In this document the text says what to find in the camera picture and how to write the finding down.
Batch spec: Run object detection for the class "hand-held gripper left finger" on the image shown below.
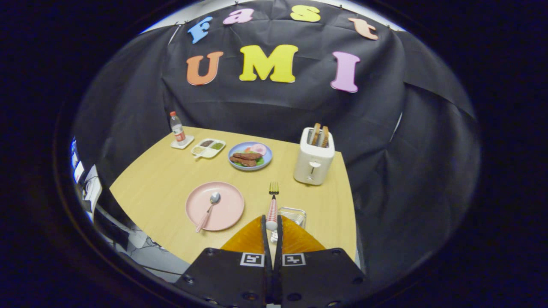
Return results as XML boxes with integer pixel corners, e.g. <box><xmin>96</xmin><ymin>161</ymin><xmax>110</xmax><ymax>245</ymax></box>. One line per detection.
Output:
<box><xmin>173</xmin><ymin>215</ymin><xmax>273</xmax><ymax>308</ymax></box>

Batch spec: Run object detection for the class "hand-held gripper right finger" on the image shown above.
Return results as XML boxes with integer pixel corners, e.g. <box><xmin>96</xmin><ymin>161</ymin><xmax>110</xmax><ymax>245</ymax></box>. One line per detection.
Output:
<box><xmin>274</xmin><ymin>215</ymin><xmax>377</xmax><ymax>308</ymax></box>

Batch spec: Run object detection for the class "fork with red checked handle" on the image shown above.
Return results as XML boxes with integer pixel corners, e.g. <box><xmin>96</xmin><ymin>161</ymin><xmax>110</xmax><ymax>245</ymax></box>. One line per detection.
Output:
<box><xmin>265</xmin><ymin>182</ymin><xmax>280</xmax><ymax>231</ymax></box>

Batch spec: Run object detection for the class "spoon with red checked handle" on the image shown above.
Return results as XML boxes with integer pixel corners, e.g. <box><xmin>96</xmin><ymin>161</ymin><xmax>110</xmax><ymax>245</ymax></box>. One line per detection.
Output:
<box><xmin>196</xmin><ymin>192</ymin><xmax>221</xmax><ymax>233</ymax></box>

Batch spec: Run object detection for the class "pink round plate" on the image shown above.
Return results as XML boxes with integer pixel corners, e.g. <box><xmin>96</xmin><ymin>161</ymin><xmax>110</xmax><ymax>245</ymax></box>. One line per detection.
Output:
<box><xmin>185</xmin><ymin>181</ymin><xmax>245</xmax><ymax>232</ymax></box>

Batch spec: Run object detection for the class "white toaster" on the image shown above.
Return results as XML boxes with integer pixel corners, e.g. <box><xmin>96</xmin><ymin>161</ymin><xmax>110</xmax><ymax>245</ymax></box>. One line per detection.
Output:
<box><xmin>294</xmin><ymin>127</ymin><xmax>336</xmax><ymax>186</ymax></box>

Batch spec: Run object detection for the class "blue food plate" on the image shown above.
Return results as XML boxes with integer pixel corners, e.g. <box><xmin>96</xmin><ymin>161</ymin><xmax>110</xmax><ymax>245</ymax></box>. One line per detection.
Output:
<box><xmin>228</xmin><ymin>142</ymin><xmax>273</xmax><ymax>172</ymax></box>

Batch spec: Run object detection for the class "white divided condiment dish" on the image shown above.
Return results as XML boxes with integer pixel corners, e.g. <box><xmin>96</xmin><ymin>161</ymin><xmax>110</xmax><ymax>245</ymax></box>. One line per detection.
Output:
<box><xmin>191</xmin><ymin>138</ymin><xmax>226</xmax><ymax>160</ymax></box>

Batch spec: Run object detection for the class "white square coaster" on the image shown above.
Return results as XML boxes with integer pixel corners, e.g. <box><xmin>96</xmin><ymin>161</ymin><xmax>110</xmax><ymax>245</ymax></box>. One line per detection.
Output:
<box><xmin>170</xmin><ymin>135</ymin><xmax>195</xmax><ymax>150</ymax></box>

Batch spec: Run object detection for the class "clear water bottle red label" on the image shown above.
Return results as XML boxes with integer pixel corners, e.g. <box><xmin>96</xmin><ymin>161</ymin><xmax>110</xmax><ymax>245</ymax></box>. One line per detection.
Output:
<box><xmin>170</xmin><ymin>111</ymin><xmax>187</xmax><ymax>144</ymax></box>

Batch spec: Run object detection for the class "white box device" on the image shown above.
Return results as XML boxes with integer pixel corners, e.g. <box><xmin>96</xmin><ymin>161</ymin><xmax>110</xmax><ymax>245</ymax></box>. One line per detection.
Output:
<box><xmin>83</xmin><ymin>165</ymin><xmax>102</xmax><ymax>212</ymax></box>

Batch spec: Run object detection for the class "metal wire cutlery basket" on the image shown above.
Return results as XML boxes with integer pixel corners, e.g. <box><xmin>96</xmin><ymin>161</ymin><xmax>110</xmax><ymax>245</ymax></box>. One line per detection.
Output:
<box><xmin>277</xmin><ymin>207</ymin><xmax>307</xmax><ymax>227</ymax></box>

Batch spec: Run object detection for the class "black floor cable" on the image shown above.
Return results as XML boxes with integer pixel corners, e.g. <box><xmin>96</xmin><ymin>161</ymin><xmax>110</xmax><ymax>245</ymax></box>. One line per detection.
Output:
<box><xmin>113</xmin><ymin>231</ymin><xmax>180</xmax><ymax>274</ymax></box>

